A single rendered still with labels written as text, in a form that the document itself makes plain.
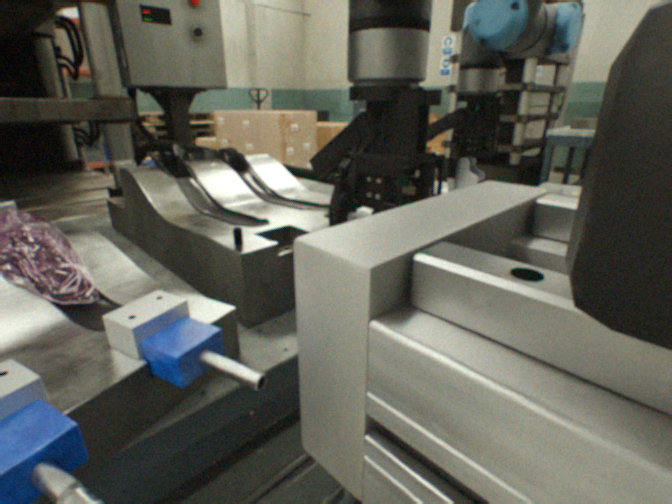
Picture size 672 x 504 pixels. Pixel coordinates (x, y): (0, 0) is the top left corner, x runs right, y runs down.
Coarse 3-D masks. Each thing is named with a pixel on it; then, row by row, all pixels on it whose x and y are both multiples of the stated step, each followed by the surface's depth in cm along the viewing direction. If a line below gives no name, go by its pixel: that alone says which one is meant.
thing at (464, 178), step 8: (464, 160) 77; (464, 168) 77; (456, 176) 78; (464, 176) 77; (472, 176) 77; (448, 184) 79; (456, 184) 78; (464, 184) 78; (472, 184) 77; (448, 192) 80
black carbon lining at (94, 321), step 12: (48, 300) 34; (96, 300) 37; (108, 300) 36; (60, 312) 34; (72, 312) 35; (84, 312) 35; (96, 312) 35; (108, 312) 35; (84, 324) 33; (96, 324) 34
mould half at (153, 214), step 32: (256, 160) 72; (128, 192) 61; (160, 192) 57; (224, 192) 62; (288, 192) 67; (128, 224) 66; (160, 224) 54; (192, 224) 49; (224, 224) 49; (288, 224) 48; (320, 224) 48; (160, 256) 58; (192, 256) 48; (224, 256) 41; (256, 256) 40; (288, 256) 43; (224, 288) 44; (256, 288) 41; (288, 288) 44; (256, 320) 42
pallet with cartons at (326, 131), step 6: (318, 126) 495; (324, 126) 490; (330, 126) 486; (336, 126) 491; (342, 126) 503; (318, 132) 498; (324, 132) 493; (330, 132) 488; (336, 132) 494; (318, 138) 501; (324, 138) 495; (330, 138) 491; (318, 144) 503; (324, 144) 498; (318, 150) 507
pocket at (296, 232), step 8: (264, 232) 45; (272, 232) 46; (280, 232) 47; (288, 232) 48; (296, 232) 47; (304, 232) 46; (272, 240) 47; (280, 240) 47; (288, 240) 48; (280, 248) 47; (288, 248) 48
